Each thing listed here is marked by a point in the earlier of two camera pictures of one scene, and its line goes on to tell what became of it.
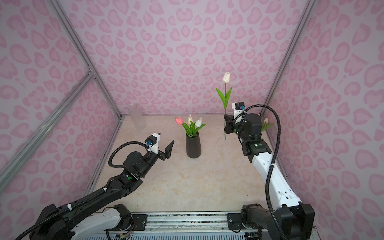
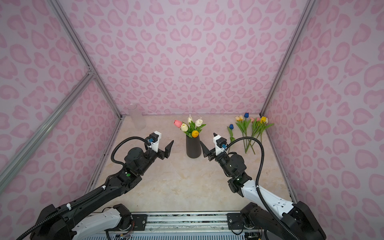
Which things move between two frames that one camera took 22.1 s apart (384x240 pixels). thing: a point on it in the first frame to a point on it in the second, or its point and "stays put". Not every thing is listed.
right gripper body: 238,128 to 214,157
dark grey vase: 193,146 stays put
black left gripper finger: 168,149 stays put
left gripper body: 160,155 stays put
